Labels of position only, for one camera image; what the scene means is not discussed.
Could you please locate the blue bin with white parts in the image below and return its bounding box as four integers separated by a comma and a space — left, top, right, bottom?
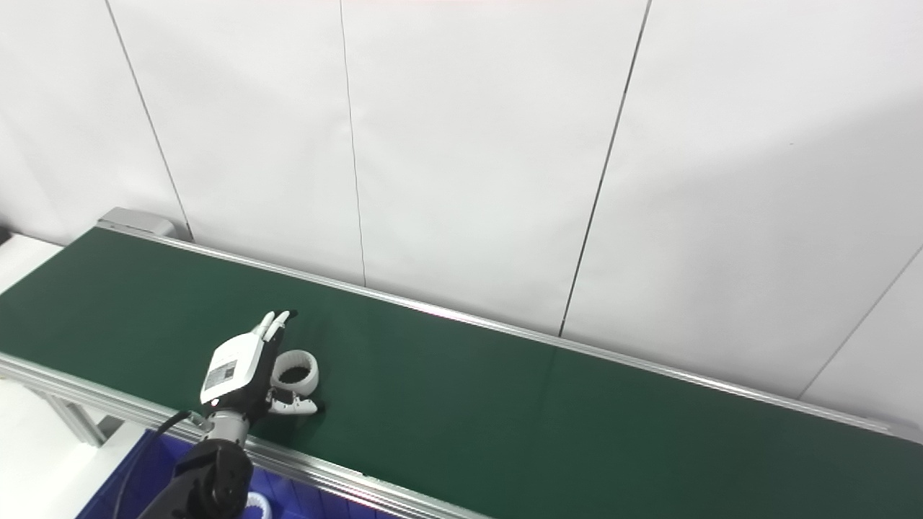
75, 430, 405, 519

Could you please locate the green conveyor belt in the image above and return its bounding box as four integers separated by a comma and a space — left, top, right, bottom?
0, 207, 923, 519
0, 227, 923, 519

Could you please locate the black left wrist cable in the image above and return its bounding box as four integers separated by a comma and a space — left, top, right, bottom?
112, 409, 194, 519

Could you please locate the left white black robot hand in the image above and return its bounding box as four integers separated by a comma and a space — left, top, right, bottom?
200, 310, 319, 423

